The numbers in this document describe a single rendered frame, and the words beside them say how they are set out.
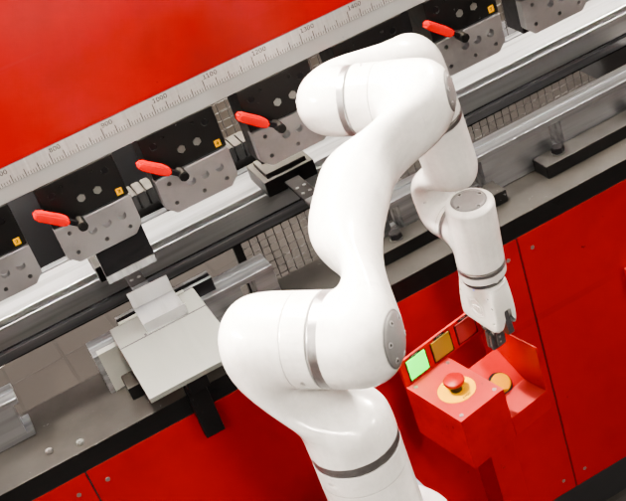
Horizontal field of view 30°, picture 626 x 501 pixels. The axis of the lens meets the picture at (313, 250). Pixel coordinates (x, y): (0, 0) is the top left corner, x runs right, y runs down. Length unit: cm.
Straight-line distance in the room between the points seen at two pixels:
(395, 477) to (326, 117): 50
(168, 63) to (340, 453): 89
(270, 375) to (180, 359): 74
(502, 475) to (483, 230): 58
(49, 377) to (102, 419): 183
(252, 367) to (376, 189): 28
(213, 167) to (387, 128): 71
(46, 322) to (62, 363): 161
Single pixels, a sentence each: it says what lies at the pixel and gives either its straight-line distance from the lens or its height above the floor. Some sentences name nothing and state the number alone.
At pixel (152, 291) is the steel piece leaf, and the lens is 233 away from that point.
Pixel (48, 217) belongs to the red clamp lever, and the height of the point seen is 130.
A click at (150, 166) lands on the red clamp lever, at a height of 130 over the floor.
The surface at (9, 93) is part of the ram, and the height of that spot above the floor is 152.
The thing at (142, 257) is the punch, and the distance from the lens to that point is 227.
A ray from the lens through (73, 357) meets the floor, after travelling 417.
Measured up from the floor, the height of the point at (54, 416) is 88.
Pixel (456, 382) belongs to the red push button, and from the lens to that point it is 218.
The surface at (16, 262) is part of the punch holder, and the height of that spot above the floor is 123.
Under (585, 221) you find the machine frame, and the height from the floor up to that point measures 78.
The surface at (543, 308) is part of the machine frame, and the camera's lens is 258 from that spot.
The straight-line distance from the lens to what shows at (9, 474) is 231.
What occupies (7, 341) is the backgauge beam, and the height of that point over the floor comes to 93.
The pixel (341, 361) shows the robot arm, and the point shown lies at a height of 138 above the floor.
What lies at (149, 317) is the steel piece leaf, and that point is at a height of 100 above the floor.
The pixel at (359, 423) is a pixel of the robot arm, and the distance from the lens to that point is 148.
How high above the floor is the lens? 221
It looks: 32 degrees down
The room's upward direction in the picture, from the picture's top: 20 degrees counter-clockwise
